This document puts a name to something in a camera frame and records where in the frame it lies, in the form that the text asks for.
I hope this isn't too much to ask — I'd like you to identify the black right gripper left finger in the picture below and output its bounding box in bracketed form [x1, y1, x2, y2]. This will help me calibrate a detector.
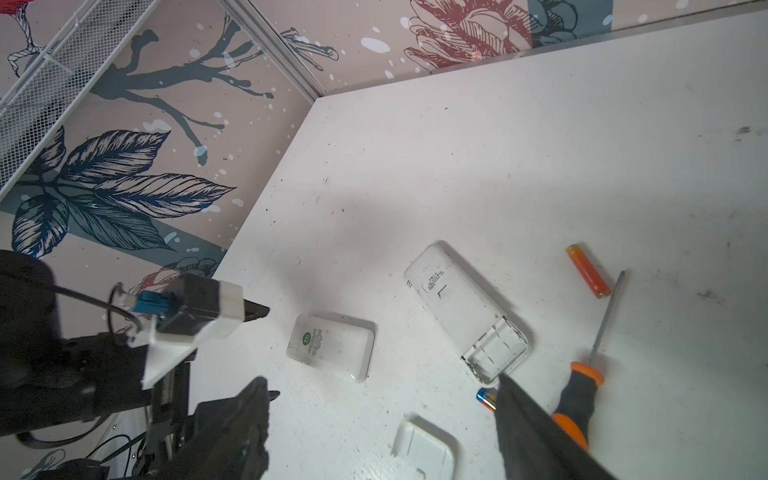
[145, 377, 279, 479]

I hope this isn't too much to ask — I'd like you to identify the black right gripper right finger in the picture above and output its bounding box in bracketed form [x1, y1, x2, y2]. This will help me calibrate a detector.
[495, 375, 613, 479]

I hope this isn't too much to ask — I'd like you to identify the orange black screwdriver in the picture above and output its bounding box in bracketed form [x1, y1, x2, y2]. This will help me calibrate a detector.
[551, 270, 627, 451]

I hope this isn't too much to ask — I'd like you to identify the white remote control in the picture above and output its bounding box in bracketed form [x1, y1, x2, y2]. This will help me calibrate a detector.
[403, 241, 532, 386]

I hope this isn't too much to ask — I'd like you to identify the white air conditioner remote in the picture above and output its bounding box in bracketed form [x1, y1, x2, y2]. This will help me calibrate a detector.
[286, 314, 375, 383]

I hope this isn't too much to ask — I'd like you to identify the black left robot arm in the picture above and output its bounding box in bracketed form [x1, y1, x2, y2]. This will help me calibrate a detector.
[1, 250, 192, 479]

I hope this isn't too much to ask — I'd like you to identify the red AA battery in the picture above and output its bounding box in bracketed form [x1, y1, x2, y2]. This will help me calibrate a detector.
[565, 244, 612, 298]

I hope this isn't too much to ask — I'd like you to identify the white mesh wall shelf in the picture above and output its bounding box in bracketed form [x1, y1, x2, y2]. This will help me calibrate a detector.
[1, 0, 159, 197]

